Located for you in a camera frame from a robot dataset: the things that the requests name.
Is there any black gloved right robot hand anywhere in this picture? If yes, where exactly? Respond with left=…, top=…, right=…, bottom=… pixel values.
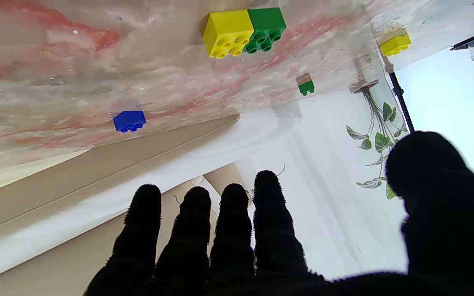
left=84, top=131, right=474, bottom=296

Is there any yellow toy brick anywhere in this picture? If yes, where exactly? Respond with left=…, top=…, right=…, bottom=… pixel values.
left=202, top=10, right=255, bottom=60
left=379, top=34, right=412, bottom=57

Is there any blue toy brick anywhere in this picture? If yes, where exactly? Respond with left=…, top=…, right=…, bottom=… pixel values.
left=113, top=111, right=146, bottom=133

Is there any thin black stand pole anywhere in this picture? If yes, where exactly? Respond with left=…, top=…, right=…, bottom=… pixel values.
left=387, top=71, right=416, bottom=134

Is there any large-leaf green potted plant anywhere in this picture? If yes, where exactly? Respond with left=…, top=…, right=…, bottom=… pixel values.
left=346, top=88, right=410, bottom=201

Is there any beige plant pot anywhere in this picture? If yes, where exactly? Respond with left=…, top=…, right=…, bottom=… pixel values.
left=348, top=80, right=379, bottom=94

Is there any beige sofa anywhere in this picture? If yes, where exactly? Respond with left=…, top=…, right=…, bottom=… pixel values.
left=0, top=103, right=303, bottom=296

